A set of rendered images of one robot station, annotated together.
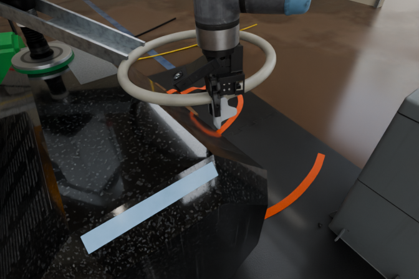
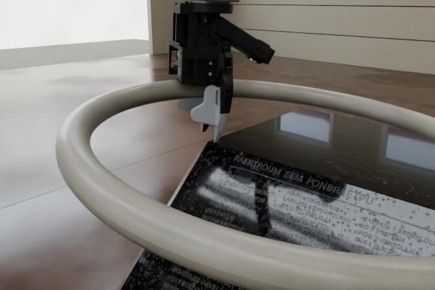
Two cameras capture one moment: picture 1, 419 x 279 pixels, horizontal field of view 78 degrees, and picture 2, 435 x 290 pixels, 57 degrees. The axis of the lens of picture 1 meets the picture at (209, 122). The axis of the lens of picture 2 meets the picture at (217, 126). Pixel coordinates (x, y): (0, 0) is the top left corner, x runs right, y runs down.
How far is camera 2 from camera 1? 1.17 m
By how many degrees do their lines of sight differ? 121
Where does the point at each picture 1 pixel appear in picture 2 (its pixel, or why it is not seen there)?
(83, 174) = (342, 123)
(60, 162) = (380, 126)
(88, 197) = (315, 116)
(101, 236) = not seen: hidden behind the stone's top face
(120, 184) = (296, 121)
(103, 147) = (352, 136)
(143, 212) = not seen: hidden behind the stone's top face
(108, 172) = (318, 125)
